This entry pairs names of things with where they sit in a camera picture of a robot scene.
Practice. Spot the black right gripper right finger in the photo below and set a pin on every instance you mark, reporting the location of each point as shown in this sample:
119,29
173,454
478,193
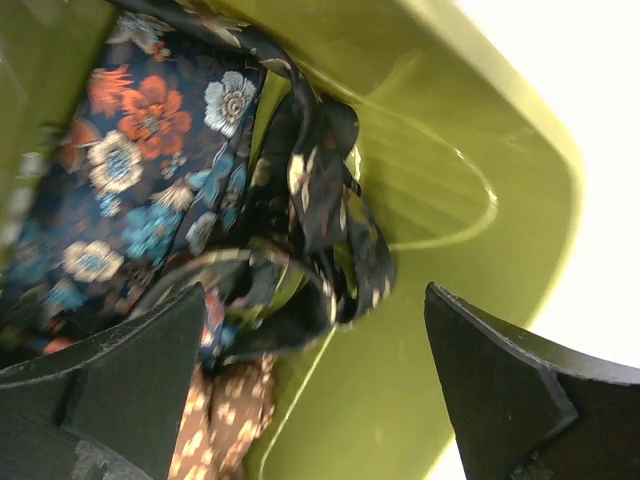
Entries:
524,407

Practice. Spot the navy floral tie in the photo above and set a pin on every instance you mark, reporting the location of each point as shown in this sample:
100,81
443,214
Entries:
154,163

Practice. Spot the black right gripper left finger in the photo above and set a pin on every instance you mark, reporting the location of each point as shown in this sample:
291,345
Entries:
107,407

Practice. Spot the black gold floral tie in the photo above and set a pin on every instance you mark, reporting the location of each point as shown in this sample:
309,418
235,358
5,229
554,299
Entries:
306,254

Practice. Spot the olive green plastic bin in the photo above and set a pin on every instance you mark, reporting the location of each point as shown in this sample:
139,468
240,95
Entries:
465,191

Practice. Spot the brown floral tie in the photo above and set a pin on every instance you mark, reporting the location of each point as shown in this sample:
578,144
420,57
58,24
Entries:
225,412

